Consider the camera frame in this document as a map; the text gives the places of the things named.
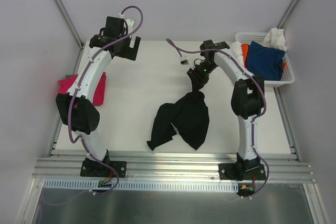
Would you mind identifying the black t shirt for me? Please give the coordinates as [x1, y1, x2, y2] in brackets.
[146, 91, 209, 150]

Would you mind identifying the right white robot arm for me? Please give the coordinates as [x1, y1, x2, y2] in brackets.
[187, 40, 265, 179]

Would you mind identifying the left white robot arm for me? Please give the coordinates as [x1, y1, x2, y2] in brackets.
[56, 14, 141, 176]

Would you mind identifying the white t shirt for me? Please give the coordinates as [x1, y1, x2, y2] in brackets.
[230, 41, 244, 66]

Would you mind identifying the orange t shirt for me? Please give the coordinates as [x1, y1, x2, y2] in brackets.
[242, 44, 249, 69]

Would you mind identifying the white plastic basket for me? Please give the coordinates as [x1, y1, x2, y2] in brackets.
[235, 32, 295, 88]

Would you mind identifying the blue t shirt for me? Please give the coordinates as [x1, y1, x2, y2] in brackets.
[246, 41, 285, 81]

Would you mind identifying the folded pink t shirt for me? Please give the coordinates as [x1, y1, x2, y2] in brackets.
[58, 72, 107, 106]

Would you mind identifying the white cloth in basket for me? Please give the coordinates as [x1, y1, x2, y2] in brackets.
[263, 28, 287, 51]

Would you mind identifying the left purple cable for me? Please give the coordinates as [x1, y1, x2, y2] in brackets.
[41, 5, 144, 205]

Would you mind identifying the purple cable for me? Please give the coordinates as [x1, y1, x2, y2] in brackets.
[41, 5, 144, 205]
[165, 38, 271, 200]

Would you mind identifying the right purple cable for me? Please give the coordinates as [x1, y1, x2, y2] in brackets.
[165, 38, 271, 200]

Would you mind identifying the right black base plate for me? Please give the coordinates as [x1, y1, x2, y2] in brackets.
[218, 163, 266, 181]

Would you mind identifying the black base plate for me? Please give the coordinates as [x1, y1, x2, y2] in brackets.
[80, 159, 127, 178]
[218, 163, 266, 181]

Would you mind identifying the white slotted cable duct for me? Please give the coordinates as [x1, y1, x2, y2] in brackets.
[44, 179, 238, 193]

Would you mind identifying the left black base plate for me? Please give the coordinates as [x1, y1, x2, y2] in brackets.
[80, 159, 127, 178]

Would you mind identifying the aluminium mounting rail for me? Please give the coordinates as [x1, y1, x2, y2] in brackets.
[32, 150, 317, 184]

